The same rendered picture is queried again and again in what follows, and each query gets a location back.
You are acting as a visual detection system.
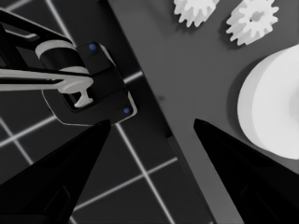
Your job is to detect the large thick white disc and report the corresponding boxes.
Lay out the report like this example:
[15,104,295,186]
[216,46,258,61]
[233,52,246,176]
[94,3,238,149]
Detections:
[236,43,299,161]

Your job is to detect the white toothed gear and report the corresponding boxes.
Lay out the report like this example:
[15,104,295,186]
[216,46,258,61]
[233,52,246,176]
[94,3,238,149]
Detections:
[173,0,221,28]
[225,0,279,47]

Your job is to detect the dark robot body block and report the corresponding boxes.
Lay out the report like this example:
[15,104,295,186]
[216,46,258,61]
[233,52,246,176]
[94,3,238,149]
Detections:
[0,7,138,128]

